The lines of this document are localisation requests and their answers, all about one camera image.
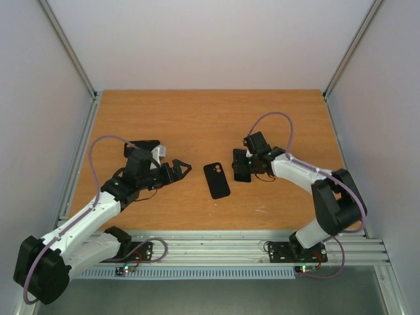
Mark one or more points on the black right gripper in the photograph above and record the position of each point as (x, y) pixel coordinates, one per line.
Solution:
(243, 165)

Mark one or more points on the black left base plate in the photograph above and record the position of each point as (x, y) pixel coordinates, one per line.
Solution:
(133, 252)

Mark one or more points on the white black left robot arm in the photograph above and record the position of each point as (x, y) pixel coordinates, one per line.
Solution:
(45, 266)

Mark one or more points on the aluminium frame rail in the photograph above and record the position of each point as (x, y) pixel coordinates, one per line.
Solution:
(72, 177)
(351, 100)

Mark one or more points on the aluminium frame rail left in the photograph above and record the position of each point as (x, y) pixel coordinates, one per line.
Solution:
(72, 177)

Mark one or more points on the black silicone phone case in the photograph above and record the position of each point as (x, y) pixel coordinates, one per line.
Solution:
(216, 180)

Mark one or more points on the left small circuit board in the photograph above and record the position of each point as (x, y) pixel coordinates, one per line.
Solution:
(124, 270)

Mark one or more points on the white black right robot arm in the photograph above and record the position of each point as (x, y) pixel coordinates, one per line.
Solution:
(337, 201)

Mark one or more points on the grey slotted cable duct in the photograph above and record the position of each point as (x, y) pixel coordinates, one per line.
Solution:
(193, 273)

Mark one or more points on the dark smartphone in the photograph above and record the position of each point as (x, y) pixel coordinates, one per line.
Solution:
(241, 177)

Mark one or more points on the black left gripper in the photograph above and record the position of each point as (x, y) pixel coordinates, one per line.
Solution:
(176, 175)

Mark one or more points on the aluminium front rail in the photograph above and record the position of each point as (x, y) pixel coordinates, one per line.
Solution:
(246, 247)

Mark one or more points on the small circuit board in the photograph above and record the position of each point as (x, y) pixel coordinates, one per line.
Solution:
(305, 269)
(124, 270)

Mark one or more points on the white phone case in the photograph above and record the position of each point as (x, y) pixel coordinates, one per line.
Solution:
(158, 153)

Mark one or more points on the right small circuit board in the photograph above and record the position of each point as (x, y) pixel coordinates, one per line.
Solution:
(305, 269)

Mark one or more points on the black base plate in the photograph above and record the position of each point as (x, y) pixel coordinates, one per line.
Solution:
(280, 252)
(133, 252)

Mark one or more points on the aluminium frame rail right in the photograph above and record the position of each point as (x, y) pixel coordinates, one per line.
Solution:
(351, 100)

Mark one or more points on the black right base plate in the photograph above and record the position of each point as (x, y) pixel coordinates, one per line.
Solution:
(280, 252)

